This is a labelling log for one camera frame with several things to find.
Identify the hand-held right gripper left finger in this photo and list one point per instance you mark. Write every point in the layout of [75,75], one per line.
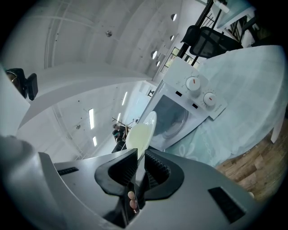
[85,191]

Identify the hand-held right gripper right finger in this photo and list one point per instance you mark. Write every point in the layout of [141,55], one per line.
[180,213]

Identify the white plate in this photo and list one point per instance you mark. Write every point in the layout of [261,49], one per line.
[151,118]

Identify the person's right hand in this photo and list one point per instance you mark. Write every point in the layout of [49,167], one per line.
[132,200]

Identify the ceiling strip light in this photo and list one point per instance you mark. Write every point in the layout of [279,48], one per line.
[95,140]
[91,119]
[125,98]
[118,116]

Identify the framed window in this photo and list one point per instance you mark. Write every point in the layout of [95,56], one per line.
[172,57]

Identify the ceiling smoke detector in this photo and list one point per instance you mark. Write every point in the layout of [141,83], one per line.
[109,33]

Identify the black office chair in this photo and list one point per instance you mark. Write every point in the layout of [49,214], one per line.
[209,42]

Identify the white desk with glass top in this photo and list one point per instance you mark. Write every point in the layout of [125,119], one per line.
[236,15]

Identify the black head-mounted camera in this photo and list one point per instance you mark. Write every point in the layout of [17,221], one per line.
[28,85]

